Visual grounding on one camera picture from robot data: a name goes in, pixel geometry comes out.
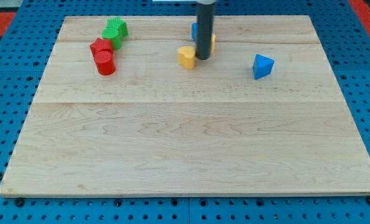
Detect green cylinder block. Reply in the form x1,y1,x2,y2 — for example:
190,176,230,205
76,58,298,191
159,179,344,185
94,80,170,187
102,27,122,50

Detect blue triangle block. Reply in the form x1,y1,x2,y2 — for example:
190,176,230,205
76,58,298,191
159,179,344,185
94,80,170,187
252,54,274,80

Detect yellow hexagon block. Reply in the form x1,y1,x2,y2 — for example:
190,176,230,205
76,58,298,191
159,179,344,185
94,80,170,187
210,34,216,54

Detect yellow heart block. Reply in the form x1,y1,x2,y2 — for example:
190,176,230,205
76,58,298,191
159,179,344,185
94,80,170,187
177,46,195,70

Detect red star block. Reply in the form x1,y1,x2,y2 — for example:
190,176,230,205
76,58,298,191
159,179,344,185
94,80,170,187
90,38,114,56

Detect blue cube block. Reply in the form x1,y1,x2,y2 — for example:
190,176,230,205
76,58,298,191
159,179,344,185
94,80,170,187
191,22,198,42

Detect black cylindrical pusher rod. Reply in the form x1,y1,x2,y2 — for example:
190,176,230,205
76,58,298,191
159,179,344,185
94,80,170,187
196,0,216,60

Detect red cylinder block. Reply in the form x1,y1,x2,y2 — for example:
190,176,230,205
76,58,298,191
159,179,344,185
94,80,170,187
94,51,116,75

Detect green star block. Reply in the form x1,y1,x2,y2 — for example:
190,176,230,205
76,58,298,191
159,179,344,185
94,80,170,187
106,17,128,39

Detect wooden board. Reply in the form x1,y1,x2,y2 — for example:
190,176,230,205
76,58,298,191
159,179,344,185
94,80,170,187
0,16,370,198

